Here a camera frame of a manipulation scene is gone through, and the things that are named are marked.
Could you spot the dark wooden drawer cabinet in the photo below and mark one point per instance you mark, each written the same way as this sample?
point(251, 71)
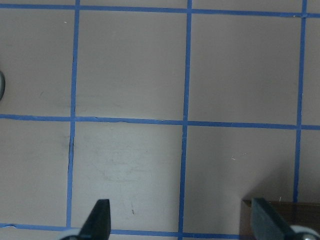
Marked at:
point(303, 218)

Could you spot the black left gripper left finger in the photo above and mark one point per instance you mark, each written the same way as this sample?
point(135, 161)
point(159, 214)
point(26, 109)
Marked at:
point(98, 224)

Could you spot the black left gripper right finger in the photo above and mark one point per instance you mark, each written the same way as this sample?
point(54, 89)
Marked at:
point(267, 224)

